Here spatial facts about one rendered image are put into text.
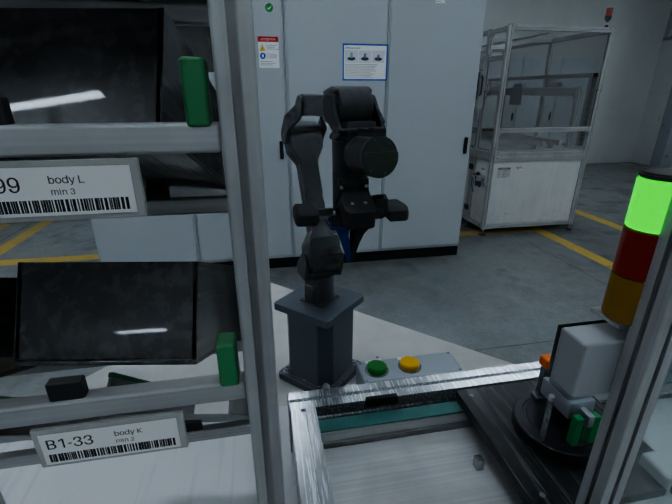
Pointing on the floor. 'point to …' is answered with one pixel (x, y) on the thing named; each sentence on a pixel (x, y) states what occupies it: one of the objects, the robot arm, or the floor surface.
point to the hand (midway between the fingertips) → (349, 242)
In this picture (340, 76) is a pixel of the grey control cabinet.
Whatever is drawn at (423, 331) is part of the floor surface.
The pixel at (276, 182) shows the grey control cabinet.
